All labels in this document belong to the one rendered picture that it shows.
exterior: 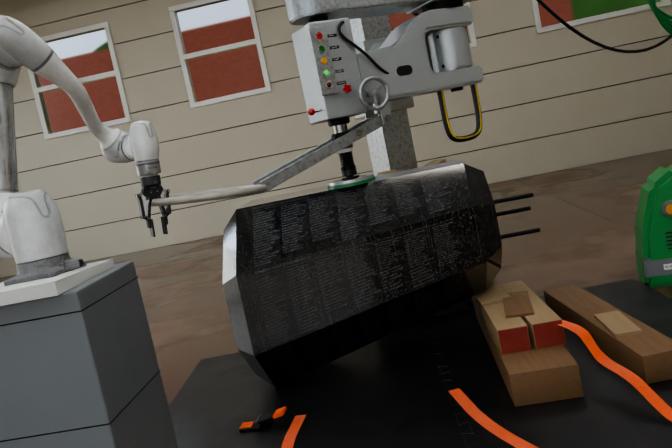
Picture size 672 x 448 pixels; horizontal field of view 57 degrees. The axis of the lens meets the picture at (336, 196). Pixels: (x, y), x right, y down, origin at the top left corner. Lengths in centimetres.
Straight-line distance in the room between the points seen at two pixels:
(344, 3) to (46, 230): 152
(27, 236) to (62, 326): 31
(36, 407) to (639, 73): 846
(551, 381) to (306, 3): 177
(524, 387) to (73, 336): 150
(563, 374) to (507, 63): 689
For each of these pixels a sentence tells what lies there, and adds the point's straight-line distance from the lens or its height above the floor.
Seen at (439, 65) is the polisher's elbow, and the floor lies 131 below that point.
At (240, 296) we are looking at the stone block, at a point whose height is 52.
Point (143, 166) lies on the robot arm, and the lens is 246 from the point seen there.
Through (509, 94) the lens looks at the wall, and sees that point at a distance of 889.
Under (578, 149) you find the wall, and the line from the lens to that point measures 911.
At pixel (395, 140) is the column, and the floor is 99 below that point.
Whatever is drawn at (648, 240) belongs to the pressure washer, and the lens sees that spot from 351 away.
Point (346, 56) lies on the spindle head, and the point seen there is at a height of 140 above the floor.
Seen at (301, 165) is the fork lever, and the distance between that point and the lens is 265.
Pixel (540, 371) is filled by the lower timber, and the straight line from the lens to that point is 236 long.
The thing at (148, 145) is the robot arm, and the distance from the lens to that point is 245.
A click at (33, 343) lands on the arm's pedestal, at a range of 202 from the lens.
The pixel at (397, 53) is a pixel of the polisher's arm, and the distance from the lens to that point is 287.
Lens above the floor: 108
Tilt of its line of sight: 5 degrees down
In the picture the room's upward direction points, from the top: 12 degrees counter-clockwise
